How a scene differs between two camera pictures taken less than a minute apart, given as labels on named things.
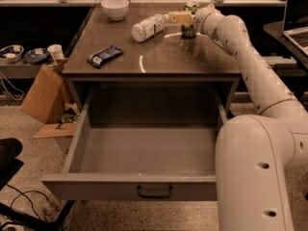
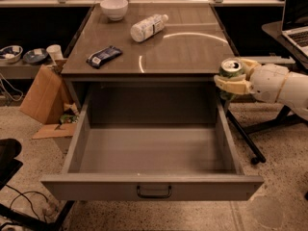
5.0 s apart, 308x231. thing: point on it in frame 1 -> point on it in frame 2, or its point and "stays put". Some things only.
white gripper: [196, 18] -> [268, 80]
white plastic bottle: [146, 28] stays put
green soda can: [190, 31] -> [230, 67]
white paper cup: [56, 52] stays put
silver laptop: [295, 17] stays put
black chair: [10, 165] stays put
